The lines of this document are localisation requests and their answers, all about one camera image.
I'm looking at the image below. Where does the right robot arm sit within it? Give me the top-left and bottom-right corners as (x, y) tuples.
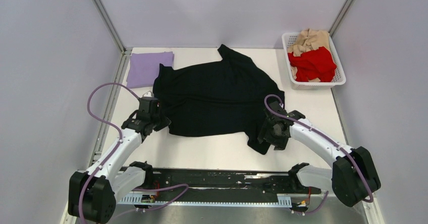
(258, 100), (381, 207)

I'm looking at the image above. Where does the white slotted cable duct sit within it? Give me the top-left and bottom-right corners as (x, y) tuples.
(118, 190), (292, 207)

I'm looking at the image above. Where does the beige t shirt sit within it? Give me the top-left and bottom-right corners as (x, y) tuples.
(287, 28), (331, 83)

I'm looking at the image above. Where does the left aluminium frame post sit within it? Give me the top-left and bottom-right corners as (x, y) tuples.
(92, 0), (126, 54)

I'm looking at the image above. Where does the black t shirt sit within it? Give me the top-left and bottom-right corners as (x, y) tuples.
(153, 45), (285, 154)

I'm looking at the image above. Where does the red t shirt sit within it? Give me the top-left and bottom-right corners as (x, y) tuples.
(288, 47), (337, 83)

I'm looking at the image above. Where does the right aluminium frame post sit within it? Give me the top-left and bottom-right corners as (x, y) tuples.
(329, 0), (355, 37)

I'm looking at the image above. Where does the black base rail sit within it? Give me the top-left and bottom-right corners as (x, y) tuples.
(140, 169), (321, 199)

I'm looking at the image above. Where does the aluminium frame post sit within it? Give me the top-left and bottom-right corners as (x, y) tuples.
(92, 0), (126, 54)
(329, 0), (355, 37)

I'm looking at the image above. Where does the folded purple t shirt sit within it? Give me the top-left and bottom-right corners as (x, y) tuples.
(126, 51), (174, 89)

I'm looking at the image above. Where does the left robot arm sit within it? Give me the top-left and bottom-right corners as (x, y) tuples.
(68, 96), (171, 223)

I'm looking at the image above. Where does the white plastic basket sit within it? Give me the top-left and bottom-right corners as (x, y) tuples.
(282, 29), (346, 90)

